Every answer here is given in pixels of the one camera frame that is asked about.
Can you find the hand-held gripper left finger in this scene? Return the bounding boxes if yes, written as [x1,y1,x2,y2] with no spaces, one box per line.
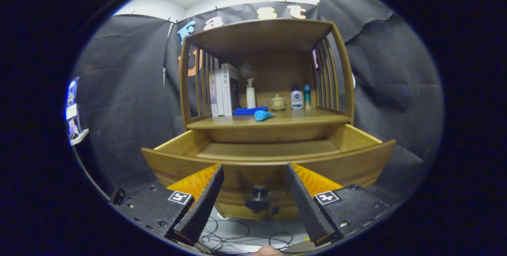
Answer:
[113,164,225,247]

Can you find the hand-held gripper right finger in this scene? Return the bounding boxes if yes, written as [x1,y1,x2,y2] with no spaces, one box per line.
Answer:
[285,162,391,247]

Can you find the wooden drawer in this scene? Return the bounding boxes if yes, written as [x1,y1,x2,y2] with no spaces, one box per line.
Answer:
[141,123,396,215]

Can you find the blue white cosmetic tube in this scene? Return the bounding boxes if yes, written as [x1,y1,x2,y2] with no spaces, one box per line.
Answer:
[253,110,276,122]

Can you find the wooden countertop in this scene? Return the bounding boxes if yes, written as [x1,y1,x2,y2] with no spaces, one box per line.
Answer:
[186,107,351,130]

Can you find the wooden cabinet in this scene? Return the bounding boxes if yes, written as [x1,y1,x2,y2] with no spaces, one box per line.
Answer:
[178,18,355,222]

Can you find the blue folded cloth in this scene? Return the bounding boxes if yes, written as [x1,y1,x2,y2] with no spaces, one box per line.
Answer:
[233,106,269,115]

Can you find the white bottle with blue cap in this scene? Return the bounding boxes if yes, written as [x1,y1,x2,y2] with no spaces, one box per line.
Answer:
[290,85,303,110]

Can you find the beige lidded ceramic cup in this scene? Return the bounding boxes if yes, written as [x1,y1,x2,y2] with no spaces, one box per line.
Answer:
[269,94,286,111]

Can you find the white book with pink print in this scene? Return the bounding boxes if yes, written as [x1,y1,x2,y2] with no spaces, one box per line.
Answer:
[209,71,218,117]

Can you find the white pump bottle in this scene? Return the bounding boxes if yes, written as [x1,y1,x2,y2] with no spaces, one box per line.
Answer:
[246,78,257,109]

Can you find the grey white book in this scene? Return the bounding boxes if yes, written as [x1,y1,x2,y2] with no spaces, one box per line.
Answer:
[221,63,241,117]

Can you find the white device on stand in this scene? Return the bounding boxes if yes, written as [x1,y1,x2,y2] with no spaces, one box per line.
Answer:
[65,77,90,146]

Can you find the black floor cables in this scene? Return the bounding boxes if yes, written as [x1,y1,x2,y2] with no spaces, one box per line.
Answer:
[198,214,295,254]

